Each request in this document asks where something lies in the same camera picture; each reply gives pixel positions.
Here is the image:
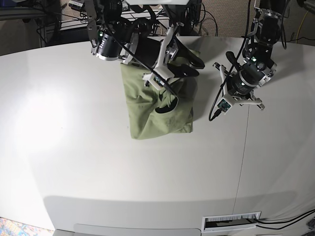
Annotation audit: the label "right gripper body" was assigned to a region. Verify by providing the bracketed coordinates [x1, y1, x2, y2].
[130, 34, 179, 72]

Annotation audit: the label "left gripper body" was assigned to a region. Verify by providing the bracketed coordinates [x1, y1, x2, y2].
[227, 67, 265, 98]

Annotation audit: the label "green T-shirt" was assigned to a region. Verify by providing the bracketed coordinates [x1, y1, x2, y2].
[120, 63, 197, 140]

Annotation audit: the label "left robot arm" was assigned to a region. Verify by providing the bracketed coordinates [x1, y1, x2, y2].
[225, 0, 288, 99]

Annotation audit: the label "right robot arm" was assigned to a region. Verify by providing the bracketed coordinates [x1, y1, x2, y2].
[84, 0, 205, 84]

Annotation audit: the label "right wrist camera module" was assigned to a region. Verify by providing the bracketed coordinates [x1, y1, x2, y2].
[142, 67, 174, 91]

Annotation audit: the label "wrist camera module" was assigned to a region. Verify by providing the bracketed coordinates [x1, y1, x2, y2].
[217, 94, 234, 113]
[142, 67, 174, 91]

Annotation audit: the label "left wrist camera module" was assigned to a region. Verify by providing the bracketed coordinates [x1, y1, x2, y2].
[217, 94, 234, 113]

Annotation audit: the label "camera black cable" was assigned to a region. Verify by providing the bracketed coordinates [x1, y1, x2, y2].
[208, 9, 259, 122]
[103, 14, 180, 99]

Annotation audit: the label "white overhead mount plate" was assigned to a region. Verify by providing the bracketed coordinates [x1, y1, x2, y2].
[126, 0, 189, 5]

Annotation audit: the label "table cable grommet slot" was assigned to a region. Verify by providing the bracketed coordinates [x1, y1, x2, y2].
[201, 211, 261, 233]

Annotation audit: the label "black cables on table edge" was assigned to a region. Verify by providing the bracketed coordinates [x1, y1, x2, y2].
[255, 210, 315, 230]

